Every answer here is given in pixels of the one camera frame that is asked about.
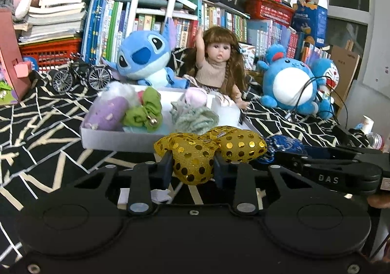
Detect paper cup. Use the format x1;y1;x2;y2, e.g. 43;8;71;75
354;115;375;135

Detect blue brocade pouch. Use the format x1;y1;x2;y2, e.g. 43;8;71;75
251;135;307;165

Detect white wall board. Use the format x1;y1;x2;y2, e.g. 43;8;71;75
362;29;390;98

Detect clear jar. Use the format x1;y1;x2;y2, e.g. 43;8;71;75
366;133;386;151

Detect black cables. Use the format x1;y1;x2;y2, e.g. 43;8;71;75
285;76;349;128

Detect white fluffy plush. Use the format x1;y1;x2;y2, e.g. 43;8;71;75
97;82;140;107

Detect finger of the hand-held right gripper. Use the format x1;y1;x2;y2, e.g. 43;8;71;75
300;144;390;162
268;151;383;195

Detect row of upright books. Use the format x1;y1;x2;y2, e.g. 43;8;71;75
81;0;332;63

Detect white cardboard box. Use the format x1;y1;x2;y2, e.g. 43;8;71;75
80;85;263;152

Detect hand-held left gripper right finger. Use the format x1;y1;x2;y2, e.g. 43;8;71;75
213;155;351;216

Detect blue cat robot plush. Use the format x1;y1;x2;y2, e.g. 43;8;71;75
311;57;341;104

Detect small blue ball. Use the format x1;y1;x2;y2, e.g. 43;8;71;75
22;56;39;71

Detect miniature black bicycle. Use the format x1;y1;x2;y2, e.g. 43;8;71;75
51;53;113;94

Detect stack of flat books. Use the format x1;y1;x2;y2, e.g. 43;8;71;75
13;0;89;47

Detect blue alien plush toy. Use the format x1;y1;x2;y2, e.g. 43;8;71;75
102;18;190;89

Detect gold sequin pouch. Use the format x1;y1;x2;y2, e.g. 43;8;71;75
154;125;268;186

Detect blue printed carton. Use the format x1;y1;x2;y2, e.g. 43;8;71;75
290;0;329;48

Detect pale pink cloth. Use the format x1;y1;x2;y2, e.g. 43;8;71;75
184;87;208;107

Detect green checked doll dress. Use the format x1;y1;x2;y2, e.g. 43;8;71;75
170;100;220;135

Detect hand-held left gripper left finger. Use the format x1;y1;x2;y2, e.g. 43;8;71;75
39;151;174;217

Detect red basket under books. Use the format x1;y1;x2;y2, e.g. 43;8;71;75
19;38;83;73

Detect brown cardboard sheet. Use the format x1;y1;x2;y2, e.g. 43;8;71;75
330;45;361;111

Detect red basket on books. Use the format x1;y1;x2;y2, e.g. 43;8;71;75
244;0;295;21

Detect round blue mouse plush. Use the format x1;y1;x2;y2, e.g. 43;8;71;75
257;43;335;118

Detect pink toy house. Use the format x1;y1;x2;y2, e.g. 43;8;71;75
0;8;33;103

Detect white printed carton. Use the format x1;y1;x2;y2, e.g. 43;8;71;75
238;42;257;71

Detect long-haired baby doll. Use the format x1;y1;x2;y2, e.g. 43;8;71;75
185;26;251;111

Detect purple plush toy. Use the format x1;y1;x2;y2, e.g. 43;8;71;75
82;95;129;131

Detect person's right hand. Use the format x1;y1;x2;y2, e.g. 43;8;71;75
366;193;390;209

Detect black patterned blanket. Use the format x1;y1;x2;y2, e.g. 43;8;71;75
0;71;390;259

